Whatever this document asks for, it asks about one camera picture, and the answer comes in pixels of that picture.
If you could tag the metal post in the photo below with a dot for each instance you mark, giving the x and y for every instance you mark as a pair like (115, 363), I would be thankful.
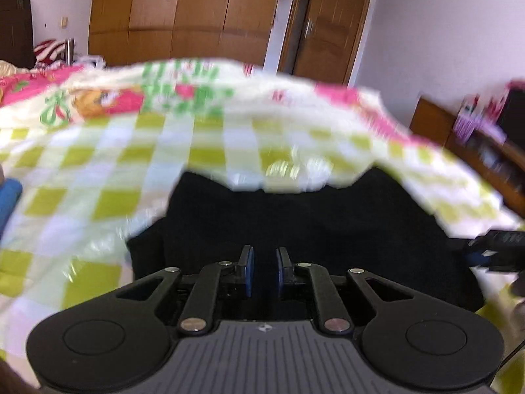
(70, 51)

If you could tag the blue folded cloth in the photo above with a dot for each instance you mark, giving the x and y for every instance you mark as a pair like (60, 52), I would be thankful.
(8, 205)

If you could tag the black fuzzy sweater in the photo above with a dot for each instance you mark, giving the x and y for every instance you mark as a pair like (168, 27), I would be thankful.
(328, 230)

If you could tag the wooden wardrobe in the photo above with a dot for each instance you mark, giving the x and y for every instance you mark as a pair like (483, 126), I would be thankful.
(180, 12)

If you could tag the wooden door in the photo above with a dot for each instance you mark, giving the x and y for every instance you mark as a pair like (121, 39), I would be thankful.
(328, 24)

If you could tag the wall switch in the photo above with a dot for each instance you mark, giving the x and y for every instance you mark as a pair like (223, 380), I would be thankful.
(64, 22)

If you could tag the checked cartoon print bed quilt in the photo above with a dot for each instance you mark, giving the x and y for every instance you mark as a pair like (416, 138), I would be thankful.
(123, 139)

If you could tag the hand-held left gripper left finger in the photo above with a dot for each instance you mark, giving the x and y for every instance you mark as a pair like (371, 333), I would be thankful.
(247, 273)

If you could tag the red white striped pillow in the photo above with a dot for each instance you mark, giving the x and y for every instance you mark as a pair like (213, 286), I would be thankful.
(49, 51)

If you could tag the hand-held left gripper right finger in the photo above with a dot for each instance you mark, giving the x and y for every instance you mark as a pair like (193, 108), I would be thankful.
(281, 273)

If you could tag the wooden nightstand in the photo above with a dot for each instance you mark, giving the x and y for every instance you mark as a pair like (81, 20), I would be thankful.
(434, 119)

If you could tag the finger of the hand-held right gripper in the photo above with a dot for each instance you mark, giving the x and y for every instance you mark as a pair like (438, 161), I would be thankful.
(492, 250)

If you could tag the dark wooden headboard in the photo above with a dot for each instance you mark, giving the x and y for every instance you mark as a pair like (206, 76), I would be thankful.
(16, 28)

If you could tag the purple patterned cloth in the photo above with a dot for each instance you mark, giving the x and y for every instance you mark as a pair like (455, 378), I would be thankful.
(471, 119)

